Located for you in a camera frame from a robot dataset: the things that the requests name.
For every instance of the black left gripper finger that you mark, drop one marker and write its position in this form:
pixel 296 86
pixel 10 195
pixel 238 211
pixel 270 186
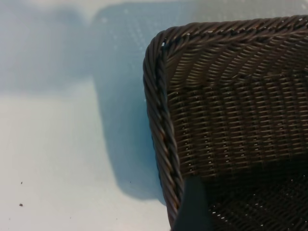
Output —
pixel 192 211

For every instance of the dark brown woven basket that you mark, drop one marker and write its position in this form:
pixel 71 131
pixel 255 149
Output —
pixel 240 108

